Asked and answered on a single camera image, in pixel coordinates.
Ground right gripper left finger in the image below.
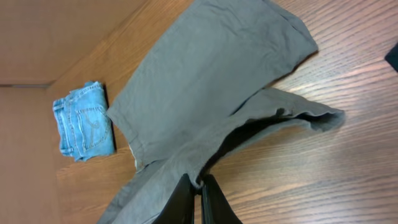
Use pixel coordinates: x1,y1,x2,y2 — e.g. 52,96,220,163
152,174,195,224

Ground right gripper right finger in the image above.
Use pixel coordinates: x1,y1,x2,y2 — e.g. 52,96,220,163
201,174,243,224

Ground grey shorts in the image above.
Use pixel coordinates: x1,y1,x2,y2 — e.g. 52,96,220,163
100,0,345,223

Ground folded blue denim jeans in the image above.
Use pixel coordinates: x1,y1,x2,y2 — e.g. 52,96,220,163
52,82,115,161

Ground black garment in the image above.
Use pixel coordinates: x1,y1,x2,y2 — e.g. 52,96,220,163
384,44,398,72

